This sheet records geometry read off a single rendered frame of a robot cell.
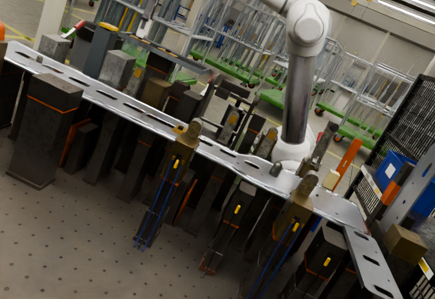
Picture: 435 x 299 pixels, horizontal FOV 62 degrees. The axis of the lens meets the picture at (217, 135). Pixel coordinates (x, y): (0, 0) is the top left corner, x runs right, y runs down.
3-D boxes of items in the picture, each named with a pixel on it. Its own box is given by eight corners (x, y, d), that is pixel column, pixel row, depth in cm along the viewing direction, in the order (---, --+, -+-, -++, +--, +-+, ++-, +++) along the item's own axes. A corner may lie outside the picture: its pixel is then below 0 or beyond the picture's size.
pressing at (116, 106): (-38, 43, 112) (-38, 38, 112) (13, 42, 133) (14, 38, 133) (373, 242, 106) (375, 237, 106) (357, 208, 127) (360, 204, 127)
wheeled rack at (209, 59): (176, 57, 874) (204, -16, 821) (192, 58, 967) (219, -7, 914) (245, 92, 832) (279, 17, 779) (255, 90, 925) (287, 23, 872)
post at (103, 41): (65, 121, 160) (94, 25, 146) (74, 118, 167) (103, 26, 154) (80, 129, 159) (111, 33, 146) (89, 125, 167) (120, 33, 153)
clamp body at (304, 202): (234, 307, 101) (292, 206, 90) (239, 280, 112) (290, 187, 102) (256, 318, 101) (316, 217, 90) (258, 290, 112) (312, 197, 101)
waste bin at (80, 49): (47, 81, 387) (66, 16, 365) (81, 81, 433) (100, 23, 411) (82, 103, 373) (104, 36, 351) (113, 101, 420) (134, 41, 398)
